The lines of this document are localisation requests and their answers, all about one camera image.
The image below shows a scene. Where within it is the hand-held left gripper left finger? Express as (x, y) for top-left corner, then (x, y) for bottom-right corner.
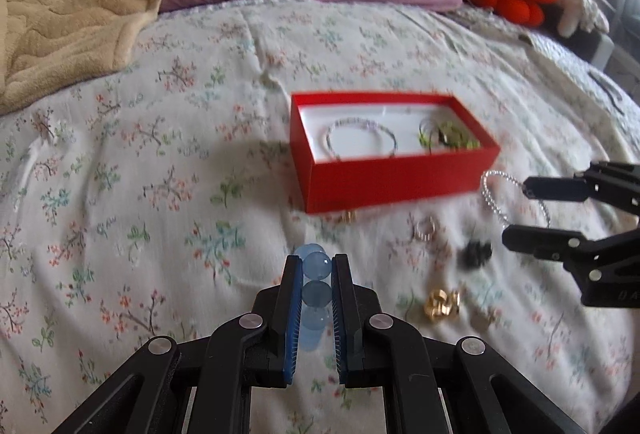
(50, 255), (304, 434)

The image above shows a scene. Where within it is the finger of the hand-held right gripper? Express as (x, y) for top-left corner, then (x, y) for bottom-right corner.
(522, 161), (640, 209)
(501, 224), (640, 285)

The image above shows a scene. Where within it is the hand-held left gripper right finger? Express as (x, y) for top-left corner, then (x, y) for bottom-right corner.
(331, 254), (586, 434)

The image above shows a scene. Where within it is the blue bead bracelet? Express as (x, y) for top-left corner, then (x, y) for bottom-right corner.
(291, 244), (335, 352)

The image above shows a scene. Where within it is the black hair clip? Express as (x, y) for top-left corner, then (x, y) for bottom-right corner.
(459, 239), (493, 271)

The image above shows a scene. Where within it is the clear bead bracelet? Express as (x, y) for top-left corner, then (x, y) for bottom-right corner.
(481, 170), (551, 229)

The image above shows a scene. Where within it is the red jewelry box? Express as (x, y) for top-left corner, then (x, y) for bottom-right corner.
(291, 91), (501, 215)

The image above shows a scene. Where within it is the green leaf jewelry piece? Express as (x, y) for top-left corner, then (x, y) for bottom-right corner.
(422, 120), (481, 152)

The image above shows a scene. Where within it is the grey patterned quilt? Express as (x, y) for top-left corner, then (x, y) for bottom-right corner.
(450, 6), (640, 195)

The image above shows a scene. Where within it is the floral bedsheet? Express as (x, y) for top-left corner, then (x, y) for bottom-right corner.
(0, 0), (640, 434)

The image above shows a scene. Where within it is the beige quilted blanket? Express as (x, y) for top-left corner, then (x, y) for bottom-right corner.
(0, 0), (218, 115)

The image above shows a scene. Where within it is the black strap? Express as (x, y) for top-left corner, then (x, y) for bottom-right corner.
(589, 71), (627, 115)

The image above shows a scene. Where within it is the thin beaded bracelet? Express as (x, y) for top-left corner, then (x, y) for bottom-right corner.
(325, 118), (398, 161)

